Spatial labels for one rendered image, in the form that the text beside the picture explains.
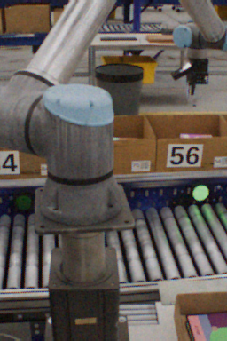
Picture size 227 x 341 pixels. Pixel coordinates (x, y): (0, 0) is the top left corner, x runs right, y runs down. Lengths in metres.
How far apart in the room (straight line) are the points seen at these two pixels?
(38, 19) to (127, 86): 2.00
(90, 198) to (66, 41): 0.41
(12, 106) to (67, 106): 0.17
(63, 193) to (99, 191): 0.08
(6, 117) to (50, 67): 0.17
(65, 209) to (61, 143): 0.14
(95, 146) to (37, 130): 0.13
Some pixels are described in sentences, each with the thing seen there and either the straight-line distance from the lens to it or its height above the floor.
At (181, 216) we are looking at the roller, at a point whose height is 0.75.
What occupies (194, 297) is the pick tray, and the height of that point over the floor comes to 0.83.
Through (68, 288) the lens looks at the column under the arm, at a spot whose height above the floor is 1.08.
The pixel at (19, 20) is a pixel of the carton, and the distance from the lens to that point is 6.15.
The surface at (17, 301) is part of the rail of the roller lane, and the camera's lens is 1.64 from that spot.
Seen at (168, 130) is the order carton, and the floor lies 0.97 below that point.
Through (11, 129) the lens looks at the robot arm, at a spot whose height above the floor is 1.45.
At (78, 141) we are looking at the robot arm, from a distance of 0.94.
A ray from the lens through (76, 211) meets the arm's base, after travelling 0.99.
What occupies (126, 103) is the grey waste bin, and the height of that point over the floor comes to 0.34.
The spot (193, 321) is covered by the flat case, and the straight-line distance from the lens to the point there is 1.48.
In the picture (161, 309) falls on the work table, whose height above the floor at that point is 0.75.
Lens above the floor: 1.83
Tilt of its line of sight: 27 degrees down
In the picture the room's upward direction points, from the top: straight up
